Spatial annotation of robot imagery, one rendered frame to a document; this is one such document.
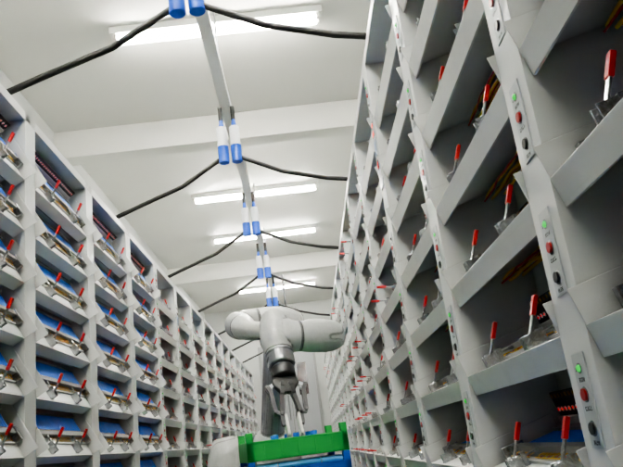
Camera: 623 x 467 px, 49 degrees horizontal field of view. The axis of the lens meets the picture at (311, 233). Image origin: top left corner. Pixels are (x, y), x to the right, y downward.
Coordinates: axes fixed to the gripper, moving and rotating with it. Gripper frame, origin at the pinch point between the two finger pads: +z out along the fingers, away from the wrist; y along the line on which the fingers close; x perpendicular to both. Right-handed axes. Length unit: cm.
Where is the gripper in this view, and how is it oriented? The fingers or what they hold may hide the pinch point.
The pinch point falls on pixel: (294, 425)
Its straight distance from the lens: 210.9
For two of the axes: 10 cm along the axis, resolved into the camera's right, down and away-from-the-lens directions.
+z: 2.0, 7.3, -6.6
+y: -9.7, 0.5, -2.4
